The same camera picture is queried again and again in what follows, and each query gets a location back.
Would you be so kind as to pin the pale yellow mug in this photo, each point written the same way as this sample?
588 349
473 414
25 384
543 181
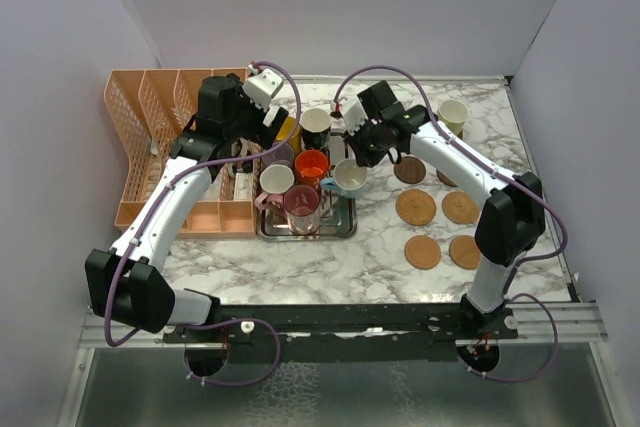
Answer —
454 114

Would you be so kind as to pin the white mug pink handle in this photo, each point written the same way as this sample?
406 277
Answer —
274 181

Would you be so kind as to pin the lilac mug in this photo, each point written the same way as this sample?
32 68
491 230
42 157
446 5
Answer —
283 156

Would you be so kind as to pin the orange mug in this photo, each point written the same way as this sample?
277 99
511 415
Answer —
310 167

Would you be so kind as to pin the dark walnut front coaster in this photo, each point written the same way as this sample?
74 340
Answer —
444 179

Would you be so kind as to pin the dark walnut coaster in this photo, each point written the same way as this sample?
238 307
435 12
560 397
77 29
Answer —
444 179
410 170

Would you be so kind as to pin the black mug white inside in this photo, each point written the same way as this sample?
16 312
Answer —
316 127

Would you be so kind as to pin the light wood round coaster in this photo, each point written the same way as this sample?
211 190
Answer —
422 252

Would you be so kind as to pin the light blue mug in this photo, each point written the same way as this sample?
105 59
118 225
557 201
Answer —
348 179

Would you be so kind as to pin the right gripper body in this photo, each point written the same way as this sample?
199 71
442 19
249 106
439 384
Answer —
369 143

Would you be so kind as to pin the dusty pink mug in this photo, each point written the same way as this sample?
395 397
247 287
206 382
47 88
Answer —
301 205

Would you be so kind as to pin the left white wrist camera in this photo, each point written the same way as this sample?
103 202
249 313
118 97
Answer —
262 87

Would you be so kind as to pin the white stationery package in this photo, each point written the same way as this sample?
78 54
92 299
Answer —
243 186

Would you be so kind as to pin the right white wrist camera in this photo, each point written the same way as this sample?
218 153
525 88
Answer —
353 115

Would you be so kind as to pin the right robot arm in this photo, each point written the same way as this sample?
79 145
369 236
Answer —
511 215

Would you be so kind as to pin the woven rattan coaster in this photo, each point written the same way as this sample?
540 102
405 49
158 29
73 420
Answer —
416 207
460 208

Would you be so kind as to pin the black front mounting rail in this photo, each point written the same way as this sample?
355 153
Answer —
318 333

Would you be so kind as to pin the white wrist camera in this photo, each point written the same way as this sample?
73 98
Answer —
262 87
353 115

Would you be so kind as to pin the peach plastic file organizer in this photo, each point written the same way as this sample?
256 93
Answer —
149 108

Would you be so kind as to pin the light wood grooved coaster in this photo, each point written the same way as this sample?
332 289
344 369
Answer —
464 252

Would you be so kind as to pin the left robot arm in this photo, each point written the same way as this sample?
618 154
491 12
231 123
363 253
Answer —
125 282

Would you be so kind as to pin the stainless steel tray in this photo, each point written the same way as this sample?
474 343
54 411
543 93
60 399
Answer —
337 214

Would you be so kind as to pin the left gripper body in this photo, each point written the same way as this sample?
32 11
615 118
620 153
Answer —
248 123

